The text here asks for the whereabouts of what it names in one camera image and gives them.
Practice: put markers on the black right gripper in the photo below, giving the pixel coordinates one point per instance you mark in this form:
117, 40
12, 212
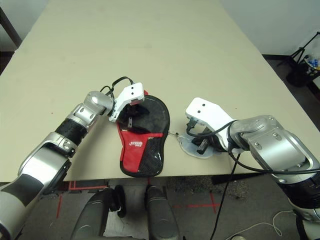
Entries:
210, 140

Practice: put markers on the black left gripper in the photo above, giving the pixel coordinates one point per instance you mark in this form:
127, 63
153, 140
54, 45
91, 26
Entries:
130, 112

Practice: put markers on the black red paddle case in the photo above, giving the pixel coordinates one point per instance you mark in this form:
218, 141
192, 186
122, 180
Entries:
135, 155

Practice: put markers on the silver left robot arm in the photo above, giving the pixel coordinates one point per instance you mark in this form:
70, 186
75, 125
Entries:
50, 155

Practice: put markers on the grey robot right leg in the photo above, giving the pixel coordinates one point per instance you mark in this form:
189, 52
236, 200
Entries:
160, 215

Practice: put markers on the grey robot leg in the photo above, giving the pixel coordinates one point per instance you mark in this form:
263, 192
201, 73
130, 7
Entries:
92, 215
160, 215

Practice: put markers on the grey robot left leg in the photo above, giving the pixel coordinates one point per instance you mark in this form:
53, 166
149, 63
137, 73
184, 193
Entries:
92, 215

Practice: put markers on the black bin with bottles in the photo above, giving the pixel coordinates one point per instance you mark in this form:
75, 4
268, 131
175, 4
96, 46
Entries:
298, 75

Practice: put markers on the black tripod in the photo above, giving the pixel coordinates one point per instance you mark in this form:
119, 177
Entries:
300, 52

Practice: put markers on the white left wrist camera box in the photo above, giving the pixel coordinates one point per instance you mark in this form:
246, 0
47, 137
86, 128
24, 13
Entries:
130, 93

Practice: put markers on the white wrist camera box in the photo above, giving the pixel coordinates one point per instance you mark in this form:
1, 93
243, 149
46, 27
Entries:
207, 110
130, 93

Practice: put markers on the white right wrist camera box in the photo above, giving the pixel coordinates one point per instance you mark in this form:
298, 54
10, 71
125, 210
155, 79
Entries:
207, 110

